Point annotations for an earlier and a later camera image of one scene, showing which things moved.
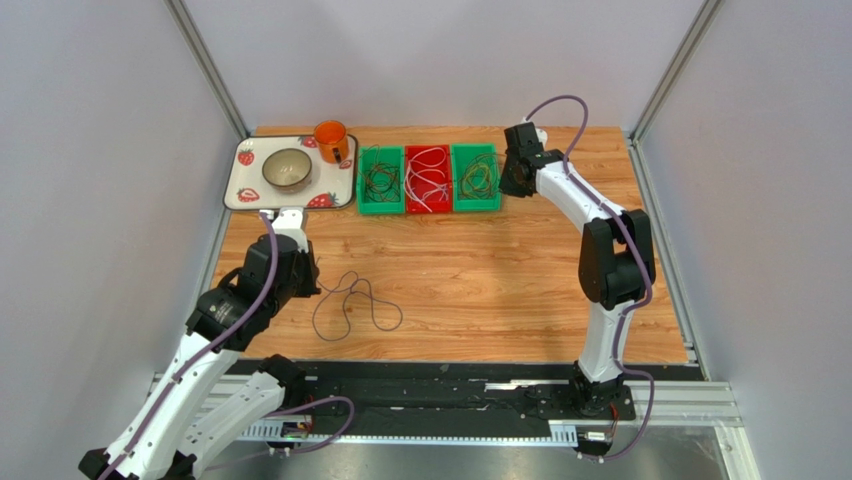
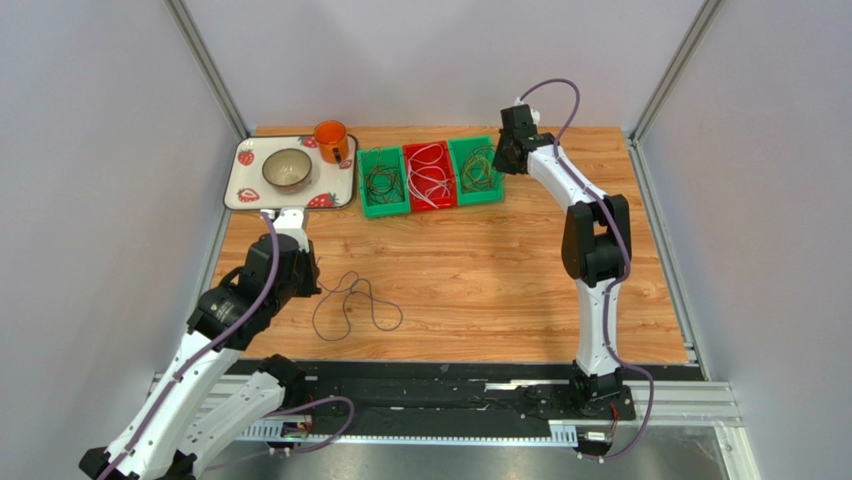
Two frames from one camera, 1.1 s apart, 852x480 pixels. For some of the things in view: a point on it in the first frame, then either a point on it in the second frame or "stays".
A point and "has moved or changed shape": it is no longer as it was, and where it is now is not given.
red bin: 428,180 stays
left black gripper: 313,272 stays
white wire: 429,182 has moved or changed shape
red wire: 381,180 stays
